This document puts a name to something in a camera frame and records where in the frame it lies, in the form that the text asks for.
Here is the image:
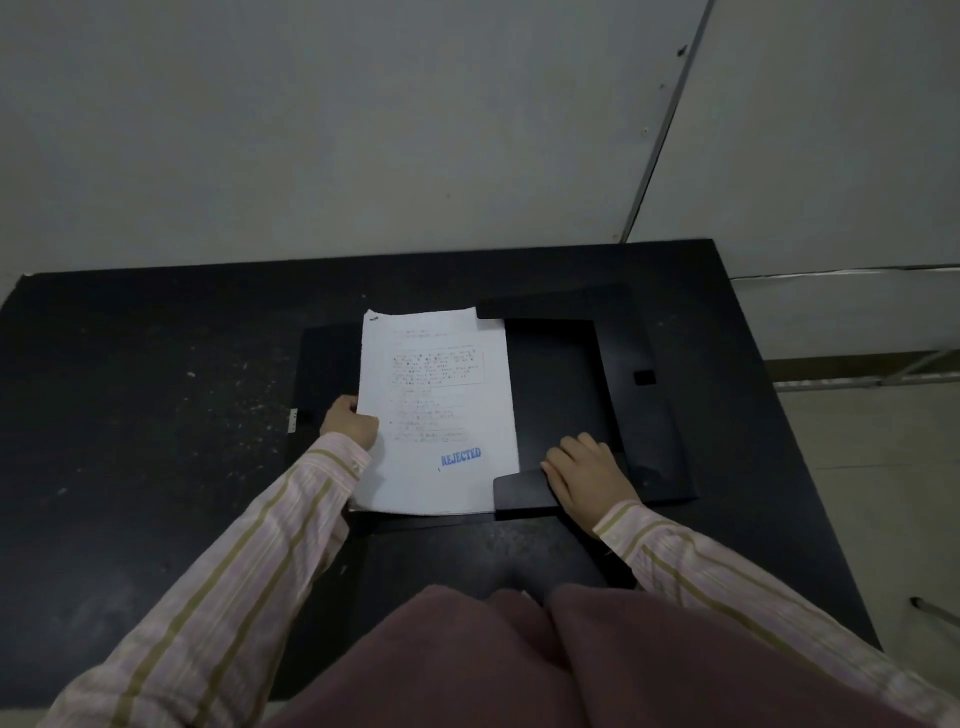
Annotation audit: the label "person's right forearm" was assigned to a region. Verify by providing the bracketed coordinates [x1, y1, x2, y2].
[592, 498, 960, 728]

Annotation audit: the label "person's maroon trousers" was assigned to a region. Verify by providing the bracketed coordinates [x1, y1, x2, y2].
[258, 583, 927, 728]

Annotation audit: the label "person's right hand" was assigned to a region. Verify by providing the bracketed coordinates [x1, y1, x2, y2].
[540, 432, 642, 528]

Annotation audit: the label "white stamped paper document stack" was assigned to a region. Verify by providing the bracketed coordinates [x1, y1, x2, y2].
[346, 306, 522, 519]

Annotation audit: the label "black document box folder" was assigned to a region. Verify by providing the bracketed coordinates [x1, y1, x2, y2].
[288, 282, 701, 529]

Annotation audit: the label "person's left forearm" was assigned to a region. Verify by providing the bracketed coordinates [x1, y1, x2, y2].
[36, 432, 376, 728]

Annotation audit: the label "person's left hand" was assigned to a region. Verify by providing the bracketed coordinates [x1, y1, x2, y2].
[318, 394, 382, 453]

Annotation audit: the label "grey metal rod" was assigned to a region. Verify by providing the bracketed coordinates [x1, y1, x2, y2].
[909, 596, 960, 630]

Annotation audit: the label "grey metal frame bar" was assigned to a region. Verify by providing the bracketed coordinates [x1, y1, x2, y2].
[772, 348, 960, 393]

